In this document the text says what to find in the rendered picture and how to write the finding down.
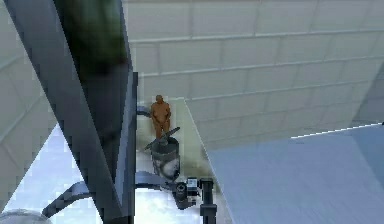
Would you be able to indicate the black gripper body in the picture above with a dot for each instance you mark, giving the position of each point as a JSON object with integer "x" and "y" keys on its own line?
{"x": 181, "y": 193}

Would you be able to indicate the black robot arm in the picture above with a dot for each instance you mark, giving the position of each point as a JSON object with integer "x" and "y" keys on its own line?
{"x": 208, "y": 200}

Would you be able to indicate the grey jar with dark lid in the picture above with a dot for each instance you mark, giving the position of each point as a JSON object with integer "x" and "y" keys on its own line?
{"x": 165, "y": 160}

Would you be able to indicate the orange figurine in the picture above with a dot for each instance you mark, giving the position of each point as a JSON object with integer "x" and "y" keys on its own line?
{"x": 160, "y": 115}

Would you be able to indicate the black television set grey stand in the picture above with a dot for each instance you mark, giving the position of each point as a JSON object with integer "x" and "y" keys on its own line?
{"x": 100, "y": 100}

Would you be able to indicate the grey round object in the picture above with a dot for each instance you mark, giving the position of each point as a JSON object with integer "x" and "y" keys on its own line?
{"x": 20, "y": 218}

